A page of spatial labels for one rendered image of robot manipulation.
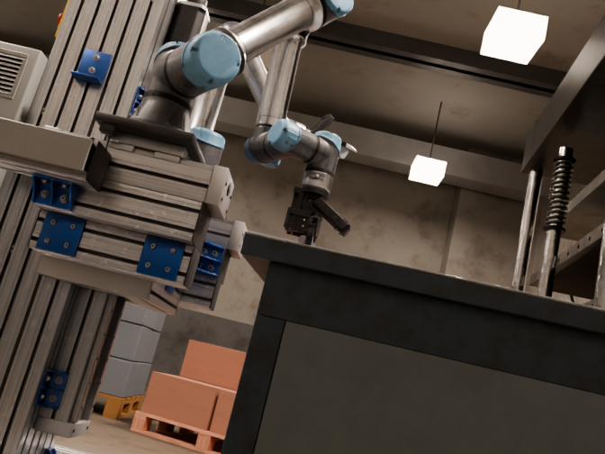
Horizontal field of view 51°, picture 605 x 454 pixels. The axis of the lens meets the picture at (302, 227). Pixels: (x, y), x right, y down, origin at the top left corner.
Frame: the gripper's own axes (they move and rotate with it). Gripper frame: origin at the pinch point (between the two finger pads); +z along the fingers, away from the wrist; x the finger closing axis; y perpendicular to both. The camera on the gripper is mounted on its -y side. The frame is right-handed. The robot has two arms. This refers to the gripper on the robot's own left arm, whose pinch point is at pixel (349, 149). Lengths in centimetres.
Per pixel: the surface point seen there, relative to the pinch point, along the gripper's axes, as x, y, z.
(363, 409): 126, 73, -43
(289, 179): -796, -130, 277
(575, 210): 24, -7, 91
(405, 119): -654, -262, 382
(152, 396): -238, 154, 20
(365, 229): -726, -85, 407
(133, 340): -296, 128, 7
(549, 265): 24, 18, 85
